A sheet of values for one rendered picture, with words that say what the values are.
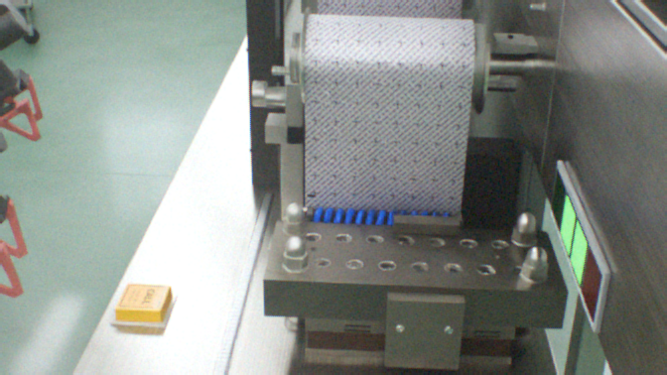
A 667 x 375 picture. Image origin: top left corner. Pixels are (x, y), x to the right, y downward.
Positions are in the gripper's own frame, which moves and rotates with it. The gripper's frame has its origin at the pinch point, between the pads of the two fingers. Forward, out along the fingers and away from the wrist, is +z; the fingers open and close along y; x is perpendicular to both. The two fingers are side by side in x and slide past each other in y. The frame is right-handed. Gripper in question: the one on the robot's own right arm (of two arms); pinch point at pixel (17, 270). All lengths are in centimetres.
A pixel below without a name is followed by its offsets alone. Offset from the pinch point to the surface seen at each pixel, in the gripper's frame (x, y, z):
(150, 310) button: -8.1, 5.0, 18.8
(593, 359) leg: -63, 7, 80
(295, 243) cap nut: -32.2, -5.5, 15.5
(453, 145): -58, 4, 22
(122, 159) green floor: 40, 263, 98
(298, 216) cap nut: -33.8, 3.3, 17.6
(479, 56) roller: -67, 4, 12
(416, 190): -50, 6, 26
